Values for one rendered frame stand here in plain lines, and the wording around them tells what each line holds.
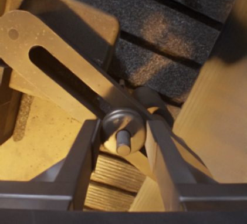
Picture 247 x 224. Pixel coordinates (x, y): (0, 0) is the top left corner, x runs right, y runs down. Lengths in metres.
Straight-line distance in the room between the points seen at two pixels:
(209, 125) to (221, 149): 0.09
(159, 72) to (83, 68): 0.29
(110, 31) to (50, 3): 0.06
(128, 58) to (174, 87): 0.13
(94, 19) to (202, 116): 0.44
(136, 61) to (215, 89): 0.25
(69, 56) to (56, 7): 0.05
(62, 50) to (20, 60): 0.04
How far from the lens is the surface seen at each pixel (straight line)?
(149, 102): 0.31
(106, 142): 0.16
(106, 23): 0.19
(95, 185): 0.56
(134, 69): 0.42
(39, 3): 0.20
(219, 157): 0.65
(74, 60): 0.16
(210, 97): 0.54
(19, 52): 0.18
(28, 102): 0.26
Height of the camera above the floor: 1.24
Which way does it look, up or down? 74 degrees down
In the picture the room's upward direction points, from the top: 177 degrees clockwise
